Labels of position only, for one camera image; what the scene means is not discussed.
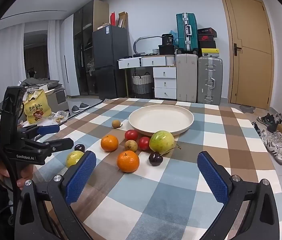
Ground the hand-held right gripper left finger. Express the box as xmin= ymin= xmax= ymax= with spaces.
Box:
xmin=14 ymin=151 xmax=97 ymax=240

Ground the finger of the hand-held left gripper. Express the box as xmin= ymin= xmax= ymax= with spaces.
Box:
xmin=22 ymin=137 xmax=75 ymax=153
xmin=18 ymin=124 xmax=60 ymax=140

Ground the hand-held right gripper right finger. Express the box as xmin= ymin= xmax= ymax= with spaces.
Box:
xmin=197 ymin=151 xmax=280 ymax=240

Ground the yellow green round fruit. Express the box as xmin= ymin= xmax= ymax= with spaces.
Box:
xmin=66 ymin=150 xmax=85 ymax=168

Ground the orange mandarin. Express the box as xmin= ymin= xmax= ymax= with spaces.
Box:
xmin=100 ymin=135 xmax=119 ymax=152
xmin=117 ymin=150 xmax=140 ymax=173

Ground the large brown longan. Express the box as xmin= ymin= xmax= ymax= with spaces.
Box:
xmin=124 ymin=140 xmax=138 ymax=152

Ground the large green pink-blushed fruit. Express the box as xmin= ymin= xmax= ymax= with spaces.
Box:
xmin=149 ymin=130 xmax=181 ymax=155

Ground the red tomato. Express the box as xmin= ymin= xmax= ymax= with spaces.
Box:
xmin=124 ymin=129 xmax=139 ymax=141
xmin=138 ymin=136 xmax=151 ymax=151

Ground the cream round plate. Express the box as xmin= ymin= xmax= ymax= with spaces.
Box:
xmin=128 ymin=104 xmax=194 ymax=136

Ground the person's left hand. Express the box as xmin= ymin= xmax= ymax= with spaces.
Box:
xmin=0 ymin=160 xmax=35 ymax=190

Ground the clear snack bag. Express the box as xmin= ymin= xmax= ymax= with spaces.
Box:
xmin=52 ymin=111 xmax=70 ymax=125

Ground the yellow snack bag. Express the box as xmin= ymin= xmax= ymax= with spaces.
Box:
xmin=23 ymin=89 xmax=52 ymax=124

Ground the checkered tablecloth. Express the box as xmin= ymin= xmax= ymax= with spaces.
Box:
xmin=32 ymin=97 xmax=282 ymax=240

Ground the grey clothes pile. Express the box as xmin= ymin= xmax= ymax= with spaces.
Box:
xmin=18 ymin=78 xmax=64 ymax=95

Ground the pile of worn sneakers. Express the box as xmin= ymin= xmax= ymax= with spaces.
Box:
xmin=252 ymin=113 xmax=282 ymax=165

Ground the white cabinet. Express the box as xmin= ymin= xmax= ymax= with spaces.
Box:
xmin=61 ymin=14 xmax=80 ymax=97

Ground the grey door mat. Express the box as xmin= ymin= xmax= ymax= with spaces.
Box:
xmin=239 ymin=104 xmax=257 ymax=113

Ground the dark glass wardrobe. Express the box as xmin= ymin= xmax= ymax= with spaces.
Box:
xmin=73 ymin=0 xmax=109 ymax=98

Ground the black fridge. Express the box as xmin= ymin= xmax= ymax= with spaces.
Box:
xmin=92 ymin=25 xmax=129 ymax=100

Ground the woven laundry basket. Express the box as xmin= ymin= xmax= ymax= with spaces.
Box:
xmin=132 ymin=72 xmax=154 ymax=94

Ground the beige suitcase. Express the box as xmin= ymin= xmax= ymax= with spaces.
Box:
xmin=176 ymin=53 xmax=198 ymax=103

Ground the silver suitcase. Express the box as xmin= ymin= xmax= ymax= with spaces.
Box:
xmin=197 ymin=56 xmax=223 ymax=105

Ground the wooden door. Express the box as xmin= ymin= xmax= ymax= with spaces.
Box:
xmin=219 ymin=0 xmax=274 ymax=110

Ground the white drawer desk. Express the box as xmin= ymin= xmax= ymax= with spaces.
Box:
xmin=118 ymin=55 xmax=177 ymax=100

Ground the yellow black shoe box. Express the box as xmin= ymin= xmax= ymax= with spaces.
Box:
xmin=200 ymin=48 xmax=220 ymax=58

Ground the teal suitcase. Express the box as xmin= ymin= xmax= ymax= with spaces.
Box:
xmin=176 ymin=13 xmax=198 ymax=53

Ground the blue plastic bag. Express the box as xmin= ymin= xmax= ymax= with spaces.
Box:
xmin=169 ymin=30 xmax=179 ymax=47

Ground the chrome curved frame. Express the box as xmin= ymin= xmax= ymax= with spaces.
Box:
xmin=133 ymin=36 xmax=163 ymax=54

